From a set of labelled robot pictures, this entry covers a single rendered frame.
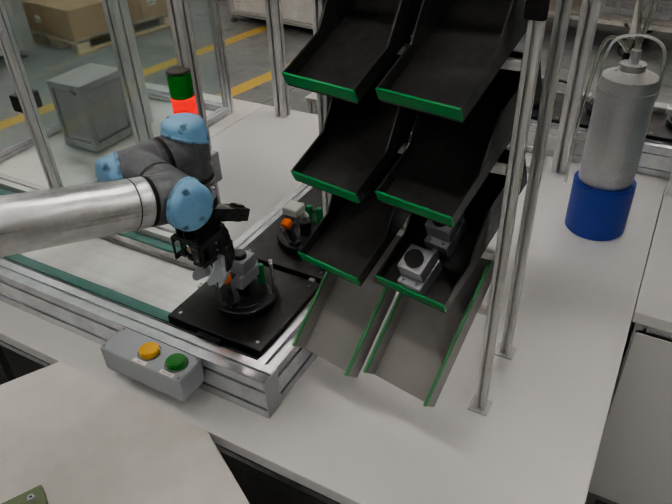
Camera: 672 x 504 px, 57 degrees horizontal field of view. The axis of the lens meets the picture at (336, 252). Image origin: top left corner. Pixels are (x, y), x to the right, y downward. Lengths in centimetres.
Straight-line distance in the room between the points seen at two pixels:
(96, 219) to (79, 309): 64
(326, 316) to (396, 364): 17
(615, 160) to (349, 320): 85
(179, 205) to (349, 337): 44
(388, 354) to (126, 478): 53
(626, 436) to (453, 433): 74
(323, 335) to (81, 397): 53
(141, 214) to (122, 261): 78
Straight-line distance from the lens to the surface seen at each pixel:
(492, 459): 123
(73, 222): 87
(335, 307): 120
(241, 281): 131
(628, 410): 183
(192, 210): 93
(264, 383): 121
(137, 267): 164
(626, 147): 171
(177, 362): 127
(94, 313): 146
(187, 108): 136
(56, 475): 132
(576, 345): 148
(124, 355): 134
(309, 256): 108
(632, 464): 197
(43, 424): 142
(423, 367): 113
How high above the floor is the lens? 184
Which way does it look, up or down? 36 degrees down
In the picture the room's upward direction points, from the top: 2 degrees counter-clockwise
